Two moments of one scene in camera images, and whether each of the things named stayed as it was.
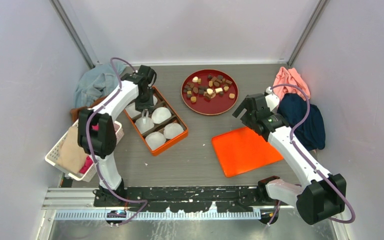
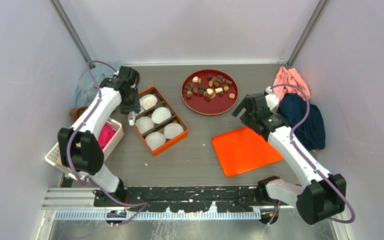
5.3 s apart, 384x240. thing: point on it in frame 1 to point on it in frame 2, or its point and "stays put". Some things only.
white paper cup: [155, 139] stays put
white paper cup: [160, 114] stays put
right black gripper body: [247, 117] stays put
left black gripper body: [145, 100] to [130, 104]
